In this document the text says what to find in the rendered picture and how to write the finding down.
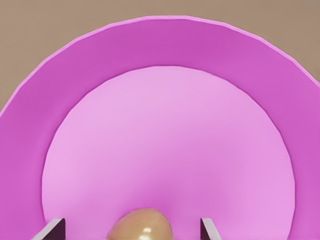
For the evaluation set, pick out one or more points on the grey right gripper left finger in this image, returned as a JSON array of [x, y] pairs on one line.
[[53, 230]]

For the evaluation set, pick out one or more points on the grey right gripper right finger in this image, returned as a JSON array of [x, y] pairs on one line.
[[210, 230]]

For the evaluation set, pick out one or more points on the brown egg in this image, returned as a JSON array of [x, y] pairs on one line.
[[141, 226]]

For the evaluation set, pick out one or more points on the pink round plate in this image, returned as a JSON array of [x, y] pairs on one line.
[[165, 125]]

